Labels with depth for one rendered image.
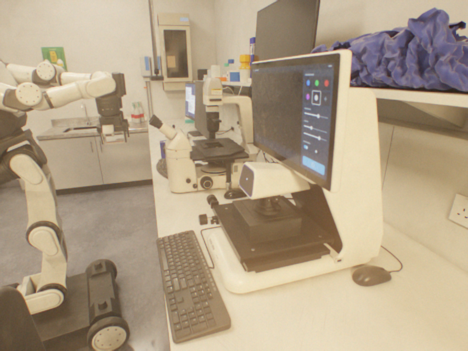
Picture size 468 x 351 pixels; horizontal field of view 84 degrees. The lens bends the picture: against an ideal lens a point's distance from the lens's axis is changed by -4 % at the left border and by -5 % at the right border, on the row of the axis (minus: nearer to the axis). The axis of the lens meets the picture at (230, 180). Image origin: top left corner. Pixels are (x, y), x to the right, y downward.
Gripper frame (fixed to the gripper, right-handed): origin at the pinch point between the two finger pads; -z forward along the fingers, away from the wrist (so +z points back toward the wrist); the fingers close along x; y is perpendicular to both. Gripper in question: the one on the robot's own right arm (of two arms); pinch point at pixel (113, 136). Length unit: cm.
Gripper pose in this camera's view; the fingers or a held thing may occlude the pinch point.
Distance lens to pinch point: 130.0
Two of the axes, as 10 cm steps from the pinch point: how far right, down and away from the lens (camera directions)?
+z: 0.5, -8.4, -5.3
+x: 9.6, -1.1, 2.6
